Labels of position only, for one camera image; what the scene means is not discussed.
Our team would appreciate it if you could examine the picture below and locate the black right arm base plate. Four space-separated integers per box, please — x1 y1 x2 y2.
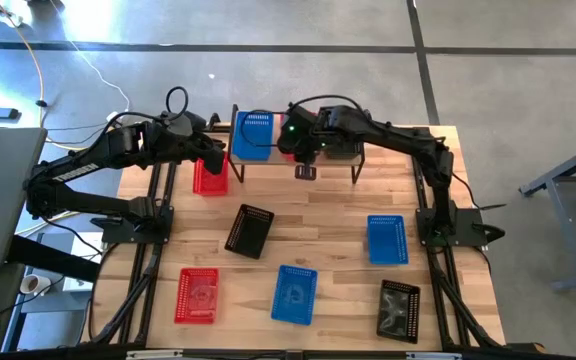
415 207 490 250

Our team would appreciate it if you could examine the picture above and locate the thin white cable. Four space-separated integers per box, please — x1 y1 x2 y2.
47 0 132 120

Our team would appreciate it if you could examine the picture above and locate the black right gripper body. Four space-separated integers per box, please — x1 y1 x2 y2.
277 104 327 181

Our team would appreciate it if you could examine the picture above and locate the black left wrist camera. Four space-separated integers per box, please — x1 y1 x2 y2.
181 112 208 134

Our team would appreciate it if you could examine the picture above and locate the silver metal bracket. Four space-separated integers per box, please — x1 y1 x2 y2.
126 349 184 360
405 351 464 360

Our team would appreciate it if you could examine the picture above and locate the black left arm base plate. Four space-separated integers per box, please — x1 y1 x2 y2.
90 214 175 246

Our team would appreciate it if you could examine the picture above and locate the white paper cup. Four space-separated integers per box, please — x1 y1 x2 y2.
19 273 53 296

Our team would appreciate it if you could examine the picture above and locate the black desk leg beam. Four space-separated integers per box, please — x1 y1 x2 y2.
7 234 102 284

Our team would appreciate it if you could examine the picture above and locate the white box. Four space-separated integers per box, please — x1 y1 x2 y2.
62 230 105 294

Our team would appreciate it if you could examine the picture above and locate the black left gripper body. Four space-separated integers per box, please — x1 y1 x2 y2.
162 130 219 160

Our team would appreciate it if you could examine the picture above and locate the yellow floor cable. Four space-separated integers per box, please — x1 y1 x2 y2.
0 0 119 152

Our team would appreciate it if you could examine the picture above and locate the red plastic slotted basket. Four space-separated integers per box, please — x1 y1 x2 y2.
273 109 319 164
173 267 220 326
192 158 230 197

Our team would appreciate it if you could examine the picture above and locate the blue plastic slotted basket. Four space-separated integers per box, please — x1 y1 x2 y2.
270 264 319 327
231 111 275 163
366 214 410 266

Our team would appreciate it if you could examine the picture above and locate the grey desk top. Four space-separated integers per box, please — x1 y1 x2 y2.
0 127 48 274

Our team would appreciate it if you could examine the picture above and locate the black metal table frame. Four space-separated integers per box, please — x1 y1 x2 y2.
85 110 509 360

